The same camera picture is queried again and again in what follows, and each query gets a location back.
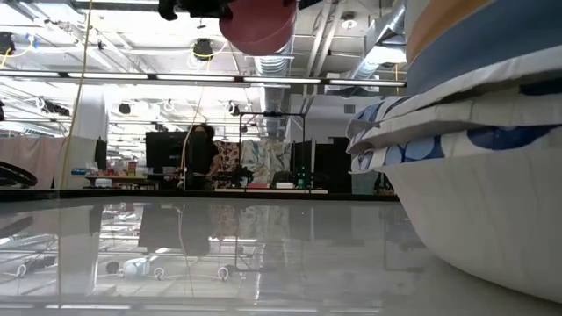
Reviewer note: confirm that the pink bowl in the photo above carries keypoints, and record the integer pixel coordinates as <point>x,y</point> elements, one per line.
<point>259,30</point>

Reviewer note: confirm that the cream ribbed bowl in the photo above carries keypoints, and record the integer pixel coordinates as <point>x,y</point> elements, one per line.
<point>412,13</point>

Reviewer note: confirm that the long ceiling light strip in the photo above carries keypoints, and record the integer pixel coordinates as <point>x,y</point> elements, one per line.
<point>197,78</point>

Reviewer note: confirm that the person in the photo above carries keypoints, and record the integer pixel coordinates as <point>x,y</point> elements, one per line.
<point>199,153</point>

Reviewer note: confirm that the large black monitor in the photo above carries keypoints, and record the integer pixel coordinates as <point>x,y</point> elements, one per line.
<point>164,149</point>

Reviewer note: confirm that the patterned hanging fabric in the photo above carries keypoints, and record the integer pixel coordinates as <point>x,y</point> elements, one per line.
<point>263,160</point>

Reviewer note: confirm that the small black monitor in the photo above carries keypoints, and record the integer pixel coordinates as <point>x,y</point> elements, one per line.
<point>101,153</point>

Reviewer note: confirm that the black cabinet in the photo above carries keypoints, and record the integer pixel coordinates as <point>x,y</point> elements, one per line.
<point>329,164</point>

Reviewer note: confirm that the pink curtain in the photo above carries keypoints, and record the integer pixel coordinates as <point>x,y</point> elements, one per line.
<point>30,160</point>

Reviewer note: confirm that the black overhead camera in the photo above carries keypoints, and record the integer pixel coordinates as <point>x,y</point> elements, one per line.
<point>203,48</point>

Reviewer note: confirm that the silver ribbed ventilation duct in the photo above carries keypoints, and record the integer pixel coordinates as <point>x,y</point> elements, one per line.
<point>272,96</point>

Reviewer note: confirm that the black metal rig frame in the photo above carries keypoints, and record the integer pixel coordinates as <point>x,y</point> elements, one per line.
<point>272,114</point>

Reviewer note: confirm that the silver smooth ventilation duct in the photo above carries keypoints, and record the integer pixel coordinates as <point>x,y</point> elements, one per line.
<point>382,30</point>

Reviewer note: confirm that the black aluminium table frame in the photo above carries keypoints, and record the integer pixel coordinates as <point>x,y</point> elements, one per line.
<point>131,194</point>

